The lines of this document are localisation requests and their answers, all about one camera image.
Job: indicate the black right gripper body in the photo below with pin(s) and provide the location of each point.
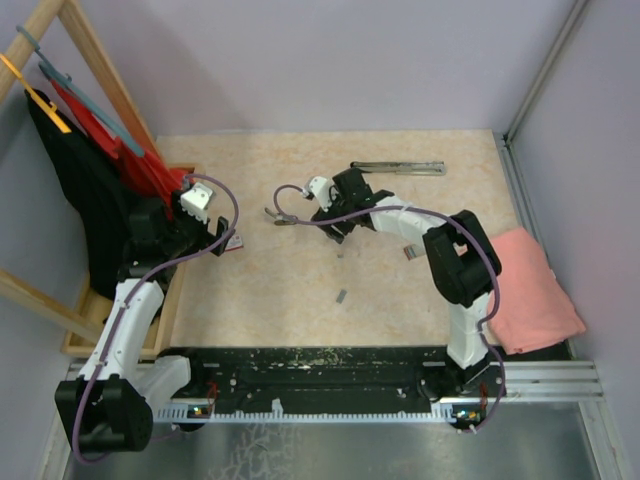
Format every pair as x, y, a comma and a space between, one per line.
339, 207

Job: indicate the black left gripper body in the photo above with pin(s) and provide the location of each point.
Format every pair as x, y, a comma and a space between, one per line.
185, 230

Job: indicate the red white staple box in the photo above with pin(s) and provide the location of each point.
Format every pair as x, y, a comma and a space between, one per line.
235, 243
413, 252

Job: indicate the large black chrome stapler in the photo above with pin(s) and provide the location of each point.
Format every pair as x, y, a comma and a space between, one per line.
403, 168

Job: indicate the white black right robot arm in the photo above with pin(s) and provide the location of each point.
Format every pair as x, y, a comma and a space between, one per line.
463, 263

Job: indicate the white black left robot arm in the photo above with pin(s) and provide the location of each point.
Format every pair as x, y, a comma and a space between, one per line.
130, 320

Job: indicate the red hanging garment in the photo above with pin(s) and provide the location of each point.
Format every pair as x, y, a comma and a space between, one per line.
146, 175

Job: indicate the black hanging garment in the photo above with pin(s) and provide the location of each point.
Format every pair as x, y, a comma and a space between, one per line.
92, 186

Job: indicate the yellow clothes hanger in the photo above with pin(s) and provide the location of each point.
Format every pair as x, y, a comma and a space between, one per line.
46, 106

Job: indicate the teal clothes hanger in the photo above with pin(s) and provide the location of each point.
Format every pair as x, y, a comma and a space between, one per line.
105, 131

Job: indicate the pink folded cloth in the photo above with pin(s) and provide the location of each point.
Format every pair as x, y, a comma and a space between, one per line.
534, 311

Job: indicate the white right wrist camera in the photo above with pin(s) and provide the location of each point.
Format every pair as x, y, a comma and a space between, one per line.
318, 188

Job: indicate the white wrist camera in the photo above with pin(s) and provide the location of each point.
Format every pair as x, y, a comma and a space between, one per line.
196, 200
318, 188

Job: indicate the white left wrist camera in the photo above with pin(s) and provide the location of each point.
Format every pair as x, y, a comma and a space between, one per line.
196, 200

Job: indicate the wooden clothes rack frame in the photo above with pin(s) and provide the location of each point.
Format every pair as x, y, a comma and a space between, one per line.
76, 219

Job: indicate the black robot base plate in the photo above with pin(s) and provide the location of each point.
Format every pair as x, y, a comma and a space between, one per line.
328, 380

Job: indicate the aluminium rail frame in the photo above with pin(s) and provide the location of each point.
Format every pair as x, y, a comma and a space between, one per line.
511, 418

